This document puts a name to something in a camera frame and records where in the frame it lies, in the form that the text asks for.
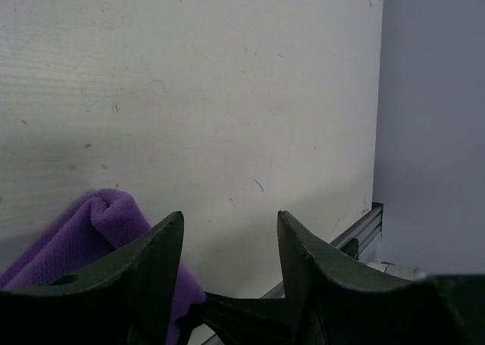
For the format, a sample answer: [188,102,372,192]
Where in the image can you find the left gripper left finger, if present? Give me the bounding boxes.
[1,212,184,344]

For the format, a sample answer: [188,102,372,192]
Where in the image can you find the purple towel black trim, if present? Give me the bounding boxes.
[1,190,206,344]

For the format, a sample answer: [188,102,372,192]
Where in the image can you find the aluminium mounting rail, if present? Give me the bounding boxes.
[200,202,425,345]

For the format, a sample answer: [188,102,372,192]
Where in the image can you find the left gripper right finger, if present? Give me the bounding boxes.
[277,212,484,344]

